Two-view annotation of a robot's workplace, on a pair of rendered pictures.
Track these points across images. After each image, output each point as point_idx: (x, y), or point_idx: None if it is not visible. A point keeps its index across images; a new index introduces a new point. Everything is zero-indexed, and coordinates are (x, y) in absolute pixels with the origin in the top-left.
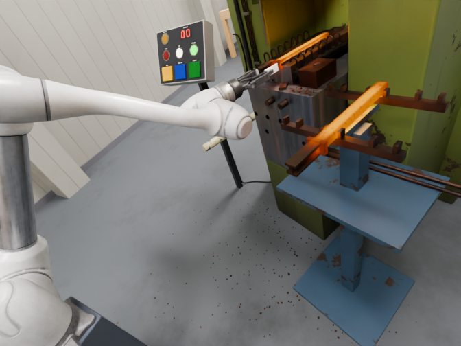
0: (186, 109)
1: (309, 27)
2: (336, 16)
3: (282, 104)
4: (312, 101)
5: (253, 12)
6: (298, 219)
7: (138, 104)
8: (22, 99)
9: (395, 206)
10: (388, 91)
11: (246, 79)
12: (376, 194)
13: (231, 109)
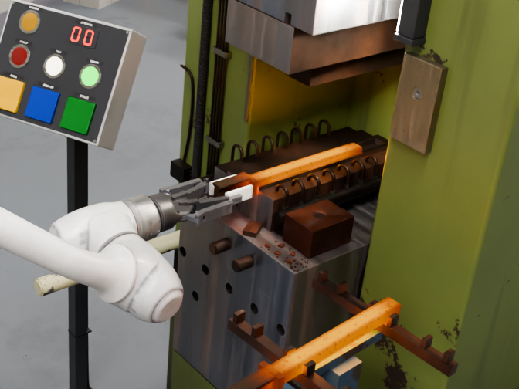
0: (81, 252)
1: (337, 108)
2: (387, 114)
3: (242, 263)
4: (294, 281)
5: (235, 58)
6: None
7: (5, 222)
8: None
9: None
10: (395, 319)
11: (188, 203)
12: None
13: (154, 269)
